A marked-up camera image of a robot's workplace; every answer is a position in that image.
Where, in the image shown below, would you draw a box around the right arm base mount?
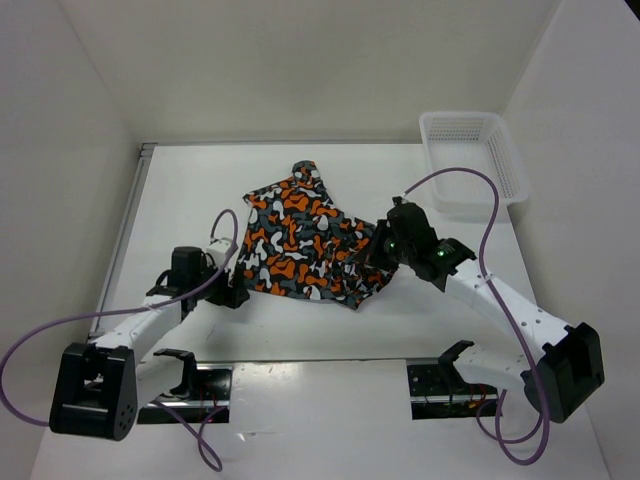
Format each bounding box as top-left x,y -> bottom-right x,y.
406,359 -> 497,420

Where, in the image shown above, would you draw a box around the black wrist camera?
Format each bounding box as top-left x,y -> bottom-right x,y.
387,196 -> 438,247
168,246 -> 203,285

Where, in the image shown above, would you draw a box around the white plastic mesh basket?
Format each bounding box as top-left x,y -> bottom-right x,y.
419,111 -> 530,219

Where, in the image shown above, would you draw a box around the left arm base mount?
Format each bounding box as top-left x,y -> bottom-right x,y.
156,363 -> 233,425

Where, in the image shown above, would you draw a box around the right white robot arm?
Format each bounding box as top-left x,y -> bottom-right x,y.
364,220 -> 605,423

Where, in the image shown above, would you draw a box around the orange black camouflage shorts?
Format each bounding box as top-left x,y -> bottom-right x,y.
235,160 -> 397,310

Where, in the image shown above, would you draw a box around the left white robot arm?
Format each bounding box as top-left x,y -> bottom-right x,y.
49,267 -> 249,441

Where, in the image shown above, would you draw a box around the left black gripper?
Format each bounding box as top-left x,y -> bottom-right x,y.
192,257 -> 250,310

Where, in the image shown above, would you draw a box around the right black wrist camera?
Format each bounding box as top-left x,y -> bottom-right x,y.
387,196 -> 438,247

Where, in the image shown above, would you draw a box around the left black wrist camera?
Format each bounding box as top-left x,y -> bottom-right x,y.
168,246 -> 203,285

